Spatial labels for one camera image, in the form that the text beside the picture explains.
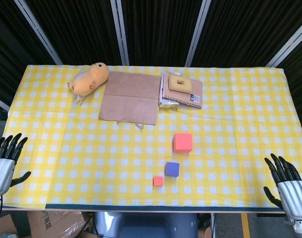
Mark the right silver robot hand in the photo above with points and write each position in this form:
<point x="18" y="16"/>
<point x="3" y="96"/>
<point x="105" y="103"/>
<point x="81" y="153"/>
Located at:
<point x="293" y="198"/>

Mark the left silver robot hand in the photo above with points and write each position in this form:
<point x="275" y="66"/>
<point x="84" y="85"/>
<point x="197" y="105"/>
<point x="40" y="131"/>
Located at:
<point x="1" y="173"/>

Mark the purple cube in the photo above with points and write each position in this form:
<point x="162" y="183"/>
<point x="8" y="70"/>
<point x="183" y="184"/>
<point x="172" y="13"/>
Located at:
<point x="172" y="169"/>

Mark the small red foam cube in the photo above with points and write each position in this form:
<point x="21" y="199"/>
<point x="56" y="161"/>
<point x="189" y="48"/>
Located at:
<point x="158" y="181"/>

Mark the brown cardboard box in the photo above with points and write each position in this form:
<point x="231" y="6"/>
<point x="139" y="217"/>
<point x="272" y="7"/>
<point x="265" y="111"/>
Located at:
<point x="29" y="223"/>

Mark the yellow checked tablecloth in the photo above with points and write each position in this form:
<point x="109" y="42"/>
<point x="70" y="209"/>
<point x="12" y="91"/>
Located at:
<point x="54" y="148"/>

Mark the large red foam cube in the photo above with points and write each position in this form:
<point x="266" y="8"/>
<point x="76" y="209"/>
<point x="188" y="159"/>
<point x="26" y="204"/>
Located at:
<point x="182" y="142"/>

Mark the orange plush animal toy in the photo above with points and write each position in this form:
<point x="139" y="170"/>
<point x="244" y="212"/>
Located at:
<point x="89" y="79"/>

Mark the brown spiral notebook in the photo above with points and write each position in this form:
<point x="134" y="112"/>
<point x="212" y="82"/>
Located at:
<point x="188" y="98"/>

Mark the flat brown paper bag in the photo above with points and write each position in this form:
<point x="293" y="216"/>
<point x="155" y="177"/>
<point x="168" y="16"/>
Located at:
<point x="131" y="99"/>

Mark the grey robot torso base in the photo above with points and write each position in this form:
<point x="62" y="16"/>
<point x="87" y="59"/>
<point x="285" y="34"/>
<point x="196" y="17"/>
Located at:
<point x="146" y="225"/>

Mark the yellow sponge block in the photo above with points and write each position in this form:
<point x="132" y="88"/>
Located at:
<point x="180" y="85"/>

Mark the white partition post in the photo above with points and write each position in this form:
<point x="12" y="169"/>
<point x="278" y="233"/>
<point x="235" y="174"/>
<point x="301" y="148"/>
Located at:
<point x="39" y="32"/>
<point x="1" y="103"/>
<point x="287" y="44"/>
<point x="120" y="32"/>
<point x="197" y="32"/>

